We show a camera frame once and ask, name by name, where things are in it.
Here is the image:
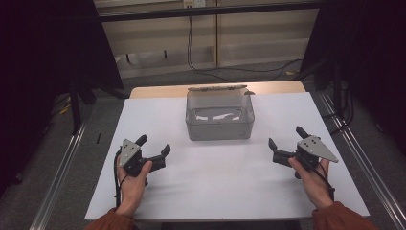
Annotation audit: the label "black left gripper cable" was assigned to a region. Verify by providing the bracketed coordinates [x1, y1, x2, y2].
[113, 149, 129, 209]

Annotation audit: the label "white table sheet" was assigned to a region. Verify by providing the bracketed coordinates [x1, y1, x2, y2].
[84, 91, 371, 222]

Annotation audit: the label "wooden table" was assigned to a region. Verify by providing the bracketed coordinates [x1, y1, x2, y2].
[128, 80, 307, 100]

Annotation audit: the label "grey translucent lidded box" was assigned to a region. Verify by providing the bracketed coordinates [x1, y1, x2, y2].
[185, 83, 257, 142]

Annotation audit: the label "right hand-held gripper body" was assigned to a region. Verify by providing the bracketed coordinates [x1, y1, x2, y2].
[272, 135, 340, 180]

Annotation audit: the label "person's right hand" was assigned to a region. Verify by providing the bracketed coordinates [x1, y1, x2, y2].
[287, 156, 335, 211]

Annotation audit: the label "yellow cable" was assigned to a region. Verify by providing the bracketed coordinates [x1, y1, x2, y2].
[58, 103, 73, 116]

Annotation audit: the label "black stand with cables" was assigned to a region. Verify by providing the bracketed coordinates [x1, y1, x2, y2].
[313, 59, 356, 136]

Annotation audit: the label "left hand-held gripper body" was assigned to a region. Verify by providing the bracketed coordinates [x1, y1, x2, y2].
[118, 138, 168, 178]

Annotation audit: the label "person's left hand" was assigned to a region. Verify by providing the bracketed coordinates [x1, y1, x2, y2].
[115, 154, 154, 219]

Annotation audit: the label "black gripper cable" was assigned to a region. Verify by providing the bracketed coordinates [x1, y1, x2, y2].
[310, 163, 337, 203]
[113, 149, 129, 209]

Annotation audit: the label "dark curtain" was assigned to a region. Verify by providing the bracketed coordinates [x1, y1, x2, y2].
[299, 0, 406, 156]
[0, 0, 126, 196]

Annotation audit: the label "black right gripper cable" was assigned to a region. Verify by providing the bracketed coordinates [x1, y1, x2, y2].
[310, 163, 337, 203]

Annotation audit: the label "white paper scraps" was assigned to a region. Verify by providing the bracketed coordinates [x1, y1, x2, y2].
[194, 111, 241, 122]

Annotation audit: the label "long black floor cable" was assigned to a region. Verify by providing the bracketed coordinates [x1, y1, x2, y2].
[186, 14, 305, 82]

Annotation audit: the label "black horizontal bar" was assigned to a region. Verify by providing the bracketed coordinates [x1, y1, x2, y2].
[98, 1, 324, 23]

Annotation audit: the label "metal floor rail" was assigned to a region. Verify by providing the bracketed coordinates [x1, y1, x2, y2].
[29, 106, 94, 230]
[318, 90, 406, 230]

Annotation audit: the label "white wall socket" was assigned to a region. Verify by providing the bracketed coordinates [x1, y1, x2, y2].
[183, 0, 207, 10]

